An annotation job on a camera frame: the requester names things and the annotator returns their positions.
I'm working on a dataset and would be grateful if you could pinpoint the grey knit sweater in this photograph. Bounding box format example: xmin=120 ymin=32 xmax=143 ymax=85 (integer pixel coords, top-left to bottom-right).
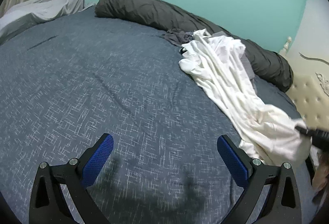
xmin=211 ymin=31 xmax=257 ymax=93

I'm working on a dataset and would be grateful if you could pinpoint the light grey crumpled sheet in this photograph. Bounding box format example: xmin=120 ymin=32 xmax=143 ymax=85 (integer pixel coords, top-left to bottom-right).
xmin=1 ymin=0 xmax=95 ymax=44

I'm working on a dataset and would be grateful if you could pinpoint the person's right hand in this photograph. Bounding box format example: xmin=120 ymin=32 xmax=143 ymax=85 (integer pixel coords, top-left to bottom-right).
xmin=312 ymin=151 xmax=328 ymax=204

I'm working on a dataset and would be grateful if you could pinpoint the dark grey rolled duvet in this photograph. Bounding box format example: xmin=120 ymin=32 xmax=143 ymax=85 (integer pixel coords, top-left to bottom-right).
xmin=95 ymin=0 xmax=293 ymax=92

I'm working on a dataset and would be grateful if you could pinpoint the white long-sleeve shirt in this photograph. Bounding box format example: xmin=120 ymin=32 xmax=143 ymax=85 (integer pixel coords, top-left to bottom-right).
xmin=179 ymin=29 xmax=311 ymax=167

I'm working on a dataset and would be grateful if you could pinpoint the cream tufted headboard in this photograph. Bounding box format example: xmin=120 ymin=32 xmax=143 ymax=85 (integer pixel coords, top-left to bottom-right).
xmin=279 ymin=36 xmax=329 ymax=130

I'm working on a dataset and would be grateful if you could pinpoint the dark blue-grey garment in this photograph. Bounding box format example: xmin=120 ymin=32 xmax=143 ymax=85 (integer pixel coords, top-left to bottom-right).
xmin=161 ymin=29 xmax=194 ymax=46

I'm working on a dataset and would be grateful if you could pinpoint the blue patterned bed cover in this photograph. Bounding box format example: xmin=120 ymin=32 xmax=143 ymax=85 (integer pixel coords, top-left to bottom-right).
xmin=0 ymin=5 xmax=318 ymax=224

